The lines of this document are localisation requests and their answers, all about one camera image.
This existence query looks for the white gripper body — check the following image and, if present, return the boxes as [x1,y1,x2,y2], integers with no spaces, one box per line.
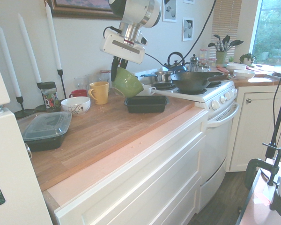
[99,31,146,65]

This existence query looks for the green ceramic bowl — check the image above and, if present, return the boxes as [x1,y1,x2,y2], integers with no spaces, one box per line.
[111,67,145,98]

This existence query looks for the glass jar with red lid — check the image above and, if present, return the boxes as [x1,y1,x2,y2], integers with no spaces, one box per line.
[99,69,112,83]

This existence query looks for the yellow mug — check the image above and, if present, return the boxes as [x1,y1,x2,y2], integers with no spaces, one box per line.
[88,81,110,105]

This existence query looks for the white cup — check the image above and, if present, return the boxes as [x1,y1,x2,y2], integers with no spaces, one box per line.
[136,84,157,97]

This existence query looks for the clear drinking glass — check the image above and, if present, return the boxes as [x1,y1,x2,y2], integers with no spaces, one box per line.
[74,76,89,91]

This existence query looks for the red mug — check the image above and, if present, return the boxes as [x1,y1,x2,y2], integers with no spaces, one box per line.
[68,89,88,99]

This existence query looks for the black rectangular plastic container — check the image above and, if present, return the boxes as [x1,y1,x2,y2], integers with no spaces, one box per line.
[124,95,170,114]

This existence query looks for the dark blue kettle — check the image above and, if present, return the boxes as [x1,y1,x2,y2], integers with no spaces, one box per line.
[163,51,188,73]

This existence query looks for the white bowl with swirl pattern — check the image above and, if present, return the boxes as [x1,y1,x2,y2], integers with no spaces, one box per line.
[60,96,91,117]

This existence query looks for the black candle holder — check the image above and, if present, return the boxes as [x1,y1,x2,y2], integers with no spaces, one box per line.
[14,95,37,119]
[35,81,49,112]
[57,68,67,100]

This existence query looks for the dark framed picture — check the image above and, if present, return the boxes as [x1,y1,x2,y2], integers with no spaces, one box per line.
[50,0,123,20]

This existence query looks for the black wok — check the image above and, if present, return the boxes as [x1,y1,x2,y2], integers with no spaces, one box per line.
[170,71,235,93]

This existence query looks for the white taper candle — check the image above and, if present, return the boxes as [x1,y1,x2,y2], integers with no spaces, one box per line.
[0,22,22,98]
[44,1,62,70]
[17,13,43,83]

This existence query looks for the spice jar with black lid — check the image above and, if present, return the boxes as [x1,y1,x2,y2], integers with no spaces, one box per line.
[40,81,61,110]

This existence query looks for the glass french press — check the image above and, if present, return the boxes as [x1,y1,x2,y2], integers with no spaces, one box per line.
[189,54,200,73]

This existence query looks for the black kitchen utensil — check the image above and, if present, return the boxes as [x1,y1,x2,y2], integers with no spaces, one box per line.
[222,35,231,52]
[212,34,223,52]
[207,42,220,52]
[226,39,244,51]

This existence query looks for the black container with clear lid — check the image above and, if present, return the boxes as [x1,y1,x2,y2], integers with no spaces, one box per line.
[22,111,73,152]

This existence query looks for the green utensil holder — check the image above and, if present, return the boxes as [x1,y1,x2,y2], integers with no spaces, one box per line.
[215,51,228,65]

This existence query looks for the wooden window blind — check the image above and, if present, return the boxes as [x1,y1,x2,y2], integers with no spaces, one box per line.
[211,0,243,48]

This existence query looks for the plain white bowl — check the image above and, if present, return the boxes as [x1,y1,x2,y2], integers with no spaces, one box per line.
[233,69,256,81]
[225,63,247,72]

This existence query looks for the white drawer cabinet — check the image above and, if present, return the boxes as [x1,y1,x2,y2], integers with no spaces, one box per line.
[53,109,209,225]

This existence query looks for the white electric stove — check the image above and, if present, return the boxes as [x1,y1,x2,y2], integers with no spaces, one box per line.
[133,67,240,213]

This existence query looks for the small potted succulent plant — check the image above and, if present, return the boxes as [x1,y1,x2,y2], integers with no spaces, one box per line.
[239,52,256,65]

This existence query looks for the white refrigerator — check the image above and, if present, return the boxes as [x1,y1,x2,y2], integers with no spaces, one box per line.
[0,46,53,225]

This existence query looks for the white cabinet with door knob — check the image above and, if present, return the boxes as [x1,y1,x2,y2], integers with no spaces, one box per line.
[229,85,281,173]

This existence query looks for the window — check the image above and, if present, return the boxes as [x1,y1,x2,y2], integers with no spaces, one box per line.
[249,0,281,66]

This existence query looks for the green metal clamp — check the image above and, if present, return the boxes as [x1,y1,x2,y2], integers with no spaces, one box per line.
[244,147,281,191]

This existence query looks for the steel pot with blue handle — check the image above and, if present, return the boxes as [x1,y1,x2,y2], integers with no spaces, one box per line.
[140,71,174,84]

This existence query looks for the black and white wall photo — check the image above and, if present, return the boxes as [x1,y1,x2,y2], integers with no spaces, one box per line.
[182,17,194,42]
[163,0,177,23]

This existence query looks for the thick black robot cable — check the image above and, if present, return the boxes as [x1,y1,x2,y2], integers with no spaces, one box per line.
[144,0,219,68]

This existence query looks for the black camera stand pole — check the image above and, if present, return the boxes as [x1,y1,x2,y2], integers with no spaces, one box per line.
[262,57,281,158]

